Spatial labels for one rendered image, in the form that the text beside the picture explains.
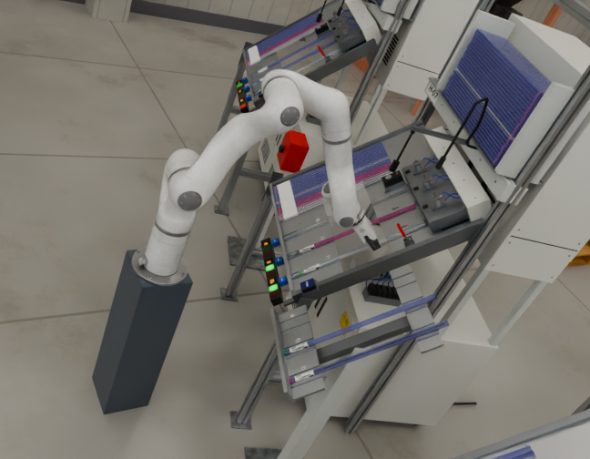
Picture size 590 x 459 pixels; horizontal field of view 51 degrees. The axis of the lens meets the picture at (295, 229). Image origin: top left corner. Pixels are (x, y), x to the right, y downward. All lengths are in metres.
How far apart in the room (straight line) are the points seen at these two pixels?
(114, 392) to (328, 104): 1.35
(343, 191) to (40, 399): 1.41
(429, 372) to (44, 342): 1.60
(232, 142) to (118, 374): 1.02
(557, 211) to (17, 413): 2.06
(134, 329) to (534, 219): 1.42
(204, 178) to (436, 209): 0.83
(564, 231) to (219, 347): 1.56
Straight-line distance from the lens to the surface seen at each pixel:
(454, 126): 2.42
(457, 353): 2.68
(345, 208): 1.96
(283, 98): 1.73
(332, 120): 1.85
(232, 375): 2.84
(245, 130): 1.80
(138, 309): 2.14
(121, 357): 2.32
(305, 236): 2.40
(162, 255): 2.04
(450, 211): 2.18
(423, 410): 2.95
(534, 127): 2.02
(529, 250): 2.38
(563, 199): 2.28
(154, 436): 2.57
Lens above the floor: 2.12
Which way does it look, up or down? 34 degrees down
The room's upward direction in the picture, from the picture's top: 25 degrees clockwise
